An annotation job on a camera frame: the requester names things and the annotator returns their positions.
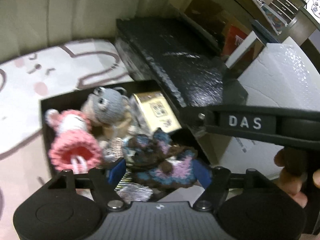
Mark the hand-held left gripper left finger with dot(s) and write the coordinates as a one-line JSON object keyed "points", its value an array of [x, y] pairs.
{"points": [[116, 174]]}

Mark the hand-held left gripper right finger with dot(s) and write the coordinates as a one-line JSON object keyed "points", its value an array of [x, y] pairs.
{"points": [[201, 174]]}

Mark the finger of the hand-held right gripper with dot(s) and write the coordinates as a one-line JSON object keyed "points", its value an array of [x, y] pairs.
{"points": [[205, 122]]}

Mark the dark brown crochet doll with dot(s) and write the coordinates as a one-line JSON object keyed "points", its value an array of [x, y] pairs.
{"points": [[160, 160]]}

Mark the pink crochet doll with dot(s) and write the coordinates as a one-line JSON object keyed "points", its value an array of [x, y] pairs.
{"points": [[72, 152]]}

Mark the cream small carton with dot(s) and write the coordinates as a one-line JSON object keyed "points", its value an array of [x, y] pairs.
{"points": [[155, 110]]}

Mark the grey crochet doll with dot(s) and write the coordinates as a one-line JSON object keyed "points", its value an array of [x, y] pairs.
{"points": [[110, 105]]}

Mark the black cardboard box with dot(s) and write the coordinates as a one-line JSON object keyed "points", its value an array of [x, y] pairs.
{"points": [[65, 102]]}

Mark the person's right hand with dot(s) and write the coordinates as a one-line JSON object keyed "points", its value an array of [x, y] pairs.
{"points": [[292, 175]]}

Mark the white bubble mailer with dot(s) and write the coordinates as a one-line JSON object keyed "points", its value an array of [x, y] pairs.
{"points": [[282, 80]]}

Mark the black bubble-wrapped package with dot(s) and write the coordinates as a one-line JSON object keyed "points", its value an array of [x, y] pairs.
{"points": [[187, 67]]}

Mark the red book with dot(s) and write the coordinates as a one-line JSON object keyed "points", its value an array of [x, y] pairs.
{"points": [[235, 38]]}

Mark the brown cardboard box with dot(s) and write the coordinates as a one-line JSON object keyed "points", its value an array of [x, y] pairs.
{"points": [[207, 10]]}

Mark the grey drawer unit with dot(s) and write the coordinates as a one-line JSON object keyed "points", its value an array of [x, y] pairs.
{"points": [[287, 2]]}

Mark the cartoon bear printed blanket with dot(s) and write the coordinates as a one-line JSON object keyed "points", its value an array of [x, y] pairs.
{"points": [[25, 85]]}

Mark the cream cabinet door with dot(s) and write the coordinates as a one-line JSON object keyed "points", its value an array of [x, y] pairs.
{"points": [[100, 10], [22, 17]]}

